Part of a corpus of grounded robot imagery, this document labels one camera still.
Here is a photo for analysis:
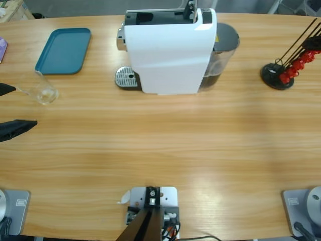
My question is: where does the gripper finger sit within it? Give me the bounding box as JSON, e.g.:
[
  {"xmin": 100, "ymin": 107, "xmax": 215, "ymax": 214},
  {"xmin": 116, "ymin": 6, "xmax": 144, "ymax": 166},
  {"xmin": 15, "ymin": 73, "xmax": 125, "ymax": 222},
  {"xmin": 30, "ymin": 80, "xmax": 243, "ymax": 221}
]
[
  {"xmin": 0, "ymin": 83, "xmax": 16, "ymax": 96},
  {"xmin": 302, "ymin": 37, "xmax": 321, "ymax": 50},
  {"xmin": 0, "ymin": 119, "xmax": 38, "ymax": 143}
]

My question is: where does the clear drinking glass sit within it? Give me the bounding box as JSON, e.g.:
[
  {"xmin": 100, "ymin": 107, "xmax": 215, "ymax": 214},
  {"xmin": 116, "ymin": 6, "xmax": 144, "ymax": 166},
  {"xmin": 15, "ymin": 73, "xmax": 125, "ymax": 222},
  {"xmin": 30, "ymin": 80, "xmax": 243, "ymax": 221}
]
[{"xmin": 15, "ymin": 70, "xmax": 60, "ymax": 106}]

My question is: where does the grey coffee machine lever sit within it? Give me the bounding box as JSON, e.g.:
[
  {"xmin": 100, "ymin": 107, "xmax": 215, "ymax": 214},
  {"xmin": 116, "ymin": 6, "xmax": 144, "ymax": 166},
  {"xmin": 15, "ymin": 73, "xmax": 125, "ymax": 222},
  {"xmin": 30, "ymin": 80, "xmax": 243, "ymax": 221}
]
[{"xmin": 182, "ymin": 0, "xmax": 199, "ymax": 24}]

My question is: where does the red coffee capsule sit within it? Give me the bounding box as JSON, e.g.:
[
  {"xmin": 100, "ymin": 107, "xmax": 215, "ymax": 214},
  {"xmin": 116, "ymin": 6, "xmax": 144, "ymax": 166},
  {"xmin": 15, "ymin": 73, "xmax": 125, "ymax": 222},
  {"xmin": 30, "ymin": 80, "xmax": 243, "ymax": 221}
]
[
  {"xmin": 303, "ymin": 49, "xmax": 321, "ymax": 63},
  {"xmin": 278, "ymin": 73, "xmax": 291, "ymax": 85},
  {"xmin": 285, "ymin": 67, "xmax": 299, "ymax": 79},
  {"xmin": 292, "ymin": 59, "xmax": 307, "ymax": 72}
]

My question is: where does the white capsule coffee machine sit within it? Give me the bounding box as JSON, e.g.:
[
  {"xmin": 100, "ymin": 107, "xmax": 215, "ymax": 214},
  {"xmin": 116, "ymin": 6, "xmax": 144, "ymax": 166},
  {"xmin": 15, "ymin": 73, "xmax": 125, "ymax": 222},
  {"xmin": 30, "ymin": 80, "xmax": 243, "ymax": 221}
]
[{"xmin": 114, "ymin": 7, "xmax": 218, "ymax": 96}]

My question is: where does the clear plastic bin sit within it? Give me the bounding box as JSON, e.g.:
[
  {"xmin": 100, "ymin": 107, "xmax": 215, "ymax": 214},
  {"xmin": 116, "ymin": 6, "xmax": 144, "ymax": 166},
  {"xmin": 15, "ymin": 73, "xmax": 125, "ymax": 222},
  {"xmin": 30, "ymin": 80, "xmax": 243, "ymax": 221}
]
[{"xmin": 304, "ymin": 0, "xmax": 321, "ymax": 16}]

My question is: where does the purple packet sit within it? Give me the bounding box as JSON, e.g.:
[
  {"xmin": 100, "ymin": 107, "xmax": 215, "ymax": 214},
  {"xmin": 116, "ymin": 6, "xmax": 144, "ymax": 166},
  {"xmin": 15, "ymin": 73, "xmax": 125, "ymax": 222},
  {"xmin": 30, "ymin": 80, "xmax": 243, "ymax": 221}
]
[{"xmin": 0, "ymin": 37, "xmax": 8, "ymax": 64}]

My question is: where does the black capsule holder with rods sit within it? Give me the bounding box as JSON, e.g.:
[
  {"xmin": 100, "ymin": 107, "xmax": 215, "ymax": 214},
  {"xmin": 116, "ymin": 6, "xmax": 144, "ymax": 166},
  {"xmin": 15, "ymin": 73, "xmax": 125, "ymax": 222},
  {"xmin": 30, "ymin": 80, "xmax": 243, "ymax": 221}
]
[{"xmin": 260, "ymin": 17, "xmax": 321, "ymax": 91}]

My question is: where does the teal plastic tray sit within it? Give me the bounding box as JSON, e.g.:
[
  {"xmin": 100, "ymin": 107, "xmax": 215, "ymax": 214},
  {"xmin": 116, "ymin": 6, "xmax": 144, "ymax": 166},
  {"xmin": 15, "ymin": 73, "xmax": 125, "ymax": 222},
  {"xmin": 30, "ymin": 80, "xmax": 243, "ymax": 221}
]
[{"xmin": 34, "ymin": 27, "xmax": 92, "ymax": 75}]

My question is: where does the wooden crate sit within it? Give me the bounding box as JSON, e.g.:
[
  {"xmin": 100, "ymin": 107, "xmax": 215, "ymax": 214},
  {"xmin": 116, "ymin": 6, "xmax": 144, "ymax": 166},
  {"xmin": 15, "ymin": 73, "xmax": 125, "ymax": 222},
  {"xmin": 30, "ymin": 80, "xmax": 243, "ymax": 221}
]
[{"xmin": 0, "ymin": 0, "xmax": 35, "ymax": 23}]

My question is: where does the clear water tank dark lid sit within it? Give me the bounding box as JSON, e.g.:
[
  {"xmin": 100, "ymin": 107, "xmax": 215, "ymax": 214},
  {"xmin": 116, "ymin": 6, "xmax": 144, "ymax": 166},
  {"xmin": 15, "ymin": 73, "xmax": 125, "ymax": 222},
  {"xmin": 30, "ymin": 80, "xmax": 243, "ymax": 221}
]
[{"xmin": 199, "ymin": 22, "xmax": 241, "ymax": 92}]

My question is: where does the white paper tag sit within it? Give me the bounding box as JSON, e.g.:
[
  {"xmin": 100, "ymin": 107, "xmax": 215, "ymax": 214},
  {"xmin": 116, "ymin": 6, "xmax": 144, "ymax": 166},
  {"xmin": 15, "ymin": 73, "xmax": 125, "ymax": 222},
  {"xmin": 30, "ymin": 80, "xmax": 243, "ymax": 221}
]
[{"xmin": 116, "ymin": 190, "xmax": 131, "ymax": 204}]

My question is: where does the white frame leg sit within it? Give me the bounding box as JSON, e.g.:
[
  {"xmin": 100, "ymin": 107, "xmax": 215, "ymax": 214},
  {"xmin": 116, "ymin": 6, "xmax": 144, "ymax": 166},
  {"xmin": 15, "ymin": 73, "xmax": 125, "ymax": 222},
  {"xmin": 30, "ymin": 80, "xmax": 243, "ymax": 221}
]
[{"xmin": 267, "ymin": 0, "xmax": 280, "ymax": 15}]

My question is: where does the grey base plate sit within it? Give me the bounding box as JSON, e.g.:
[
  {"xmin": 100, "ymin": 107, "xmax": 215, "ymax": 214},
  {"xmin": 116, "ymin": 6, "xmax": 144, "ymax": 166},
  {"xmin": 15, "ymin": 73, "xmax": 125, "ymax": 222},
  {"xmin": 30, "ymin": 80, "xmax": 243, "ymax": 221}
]
[
  {"xmin": 0, "ymin": 189, "xmax": 32, "ymax": 236},
  {"xmin": 280, "ymin": 188, "xmax": 321, "ymax": 238}
]

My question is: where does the black base cable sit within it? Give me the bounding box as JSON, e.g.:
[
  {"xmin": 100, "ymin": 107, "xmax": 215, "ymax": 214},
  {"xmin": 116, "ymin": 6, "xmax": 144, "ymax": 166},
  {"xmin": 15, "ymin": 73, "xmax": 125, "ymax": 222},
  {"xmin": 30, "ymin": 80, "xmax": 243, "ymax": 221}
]
[
  {"xmin": 293, "ymin": 222, "xmax": 316, "ymax": 241},
  {"xmin": 0, "ymin": 217, "xmax": 12, "ymax": 236}
]

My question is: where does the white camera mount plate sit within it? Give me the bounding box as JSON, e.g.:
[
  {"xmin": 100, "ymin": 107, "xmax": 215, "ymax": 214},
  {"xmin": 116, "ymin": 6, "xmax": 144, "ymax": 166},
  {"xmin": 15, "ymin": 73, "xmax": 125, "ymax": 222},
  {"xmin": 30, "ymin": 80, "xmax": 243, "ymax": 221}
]
[{"xmin": 126, "ymin": 186, "xmax": 180, "ymax": 239}]

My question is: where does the red and black cable bundle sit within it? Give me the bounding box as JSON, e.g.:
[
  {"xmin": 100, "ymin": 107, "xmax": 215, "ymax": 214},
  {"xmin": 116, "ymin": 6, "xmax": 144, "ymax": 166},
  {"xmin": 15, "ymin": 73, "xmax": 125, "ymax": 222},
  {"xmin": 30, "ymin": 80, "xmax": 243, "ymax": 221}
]
[{"xmin": 160, "ymin": 222, "xmax": 181, "ymax": 239}]

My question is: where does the black table edge cable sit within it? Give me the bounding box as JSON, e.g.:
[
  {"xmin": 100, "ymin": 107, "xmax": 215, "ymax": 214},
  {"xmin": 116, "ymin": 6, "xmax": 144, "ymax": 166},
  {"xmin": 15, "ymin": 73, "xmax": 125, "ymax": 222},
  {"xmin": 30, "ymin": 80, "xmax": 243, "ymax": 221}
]
[{"xmin": 180, "ymin": 235, "xmax": 221, "ymax": 241}]

